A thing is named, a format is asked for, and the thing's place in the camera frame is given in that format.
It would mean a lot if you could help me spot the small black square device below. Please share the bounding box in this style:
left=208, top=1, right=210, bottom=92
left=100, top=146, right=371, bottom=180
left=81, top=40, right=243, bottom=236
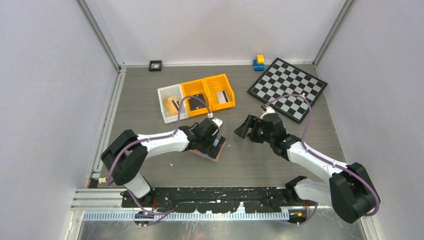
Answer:
left=148, top=60, right=163, bottom=72

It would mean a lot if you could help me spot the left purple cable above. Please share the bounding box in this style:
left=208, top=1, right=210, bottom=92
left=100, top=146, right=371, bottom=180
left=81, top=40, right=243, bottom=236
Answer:
left=105, top=95, right=213, bottom=227

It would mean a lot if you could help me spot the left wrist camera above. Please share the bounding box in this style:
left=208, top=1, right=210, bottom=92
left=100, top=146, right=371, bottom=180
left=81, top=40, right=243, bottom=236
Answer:
left=207, top=113, right=223, bottom=129

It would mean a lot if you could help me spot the white striped card in bin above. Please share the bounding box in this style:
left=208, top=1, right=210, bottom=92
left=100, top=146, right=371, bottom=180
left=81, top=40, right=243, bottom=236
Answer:
left=216, top=90, right=230, bottom=104

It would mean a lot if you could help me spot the gold card in white bin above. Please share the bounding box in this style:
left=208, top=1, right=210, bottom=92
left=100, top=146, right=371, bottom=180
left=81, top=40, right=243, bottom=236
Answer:
left=163, top=96, right=180, bottom=117

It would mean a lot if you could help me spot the tan leather card holder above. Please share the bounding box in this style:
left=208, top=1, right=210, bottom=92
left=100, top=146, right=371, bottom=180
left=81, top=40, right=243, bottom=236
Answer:
left=189, top=136, right=226, bottom=162

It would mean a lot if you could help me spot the left orange plastic bin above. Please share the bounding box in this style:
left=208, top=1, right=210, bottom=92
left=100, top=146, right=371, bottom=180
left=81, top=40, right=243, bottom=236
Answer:
left=180, top=78, right=211, bottom=118

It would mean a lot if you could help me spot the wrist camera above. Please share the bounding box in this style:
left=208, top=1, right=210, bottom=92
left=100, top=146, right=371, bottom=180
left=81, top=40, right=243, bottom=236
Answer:
left=259, top=104, right=275, bottom=120
left=207, top=113, right=223, bottom=129

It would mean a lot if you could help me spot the cream chess piece near rail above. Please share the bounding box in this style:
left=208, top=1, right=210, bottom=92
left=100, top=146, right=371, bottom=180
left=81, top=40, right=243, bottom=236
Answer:
left=98, top=177, right=107, bottom=184

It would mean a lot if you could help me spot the aluminium front rail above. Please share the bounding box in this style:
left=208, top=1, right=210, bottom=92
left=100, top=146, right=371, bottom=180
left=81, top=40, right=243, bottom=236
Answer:
left=70, top=185, right=373, bottom=212

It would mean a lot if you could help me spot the blue and yellow toy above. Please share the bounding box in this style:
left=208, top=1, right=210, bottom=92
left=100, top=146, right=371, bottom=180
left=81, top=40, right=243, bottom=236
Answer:
left=252, top=54, right=265, bottom=71

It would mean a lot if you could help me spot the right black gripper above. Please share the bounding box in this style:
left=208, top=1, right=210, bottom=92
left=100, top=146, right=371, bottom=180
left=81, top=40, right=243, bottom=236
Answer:
left=234, top=114, right=274, bottom=144

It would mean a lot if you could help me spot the black card in bin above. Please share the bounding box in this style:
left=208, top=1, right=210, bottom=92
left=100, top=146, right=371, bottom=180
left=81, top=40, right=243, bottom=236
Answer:
left=188, top=94, right=205, bottom=111

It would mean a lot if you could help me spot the white plastic bin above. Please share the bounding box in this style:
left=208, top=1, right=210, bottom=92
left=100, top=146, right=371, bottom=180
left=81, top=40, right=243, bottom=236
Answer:
left=157, top=84, right=189, bottom=124

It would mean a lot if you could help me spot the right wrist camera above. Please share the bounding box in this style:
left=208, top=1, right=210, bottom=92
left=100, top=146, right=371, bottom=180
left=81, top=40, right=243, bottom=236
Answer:
left=259, top=104, right=275, bottom=120

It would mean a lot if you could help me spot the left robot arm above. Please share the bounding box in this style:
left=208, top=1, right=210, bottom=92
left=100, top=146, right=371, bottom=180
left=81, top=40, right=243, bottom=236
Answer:
left=100, top=117, right=226, bottom=207

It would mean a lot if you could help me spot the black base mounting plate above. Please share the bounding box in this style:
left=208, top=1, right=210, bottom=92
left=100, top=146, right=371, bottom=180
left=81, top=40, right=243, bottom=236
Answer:
left=121, top=186, right=315, bottom=214

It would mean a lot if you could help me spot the right orange plastic bin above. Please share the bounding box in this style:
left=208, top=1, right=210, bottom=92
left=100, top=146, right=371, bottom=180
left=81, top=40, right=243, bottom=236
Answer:
left=204, top=73, right=236, bottom=112

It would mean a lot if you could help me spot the orange plastic bin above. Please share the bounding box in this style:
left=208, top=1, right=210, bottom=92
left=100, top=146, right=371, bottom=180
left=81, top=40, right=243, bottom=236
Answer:
left=204, top=73, right=236, bottom=112
left=180, top=78, right=211, bottom=118

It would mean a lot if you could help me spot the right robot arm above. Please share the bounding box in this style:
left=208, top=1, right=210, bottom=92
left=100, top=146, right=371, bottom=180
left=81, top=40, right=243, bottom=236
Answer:
left=234, top=113, right=381, bottom=224

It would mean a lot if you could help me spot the black and white chessboard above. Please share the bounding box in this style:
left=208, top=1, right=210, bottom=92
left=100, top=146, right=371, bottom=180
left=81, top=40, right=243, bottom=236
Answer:
left=247, top=58, right=328, bottom=123

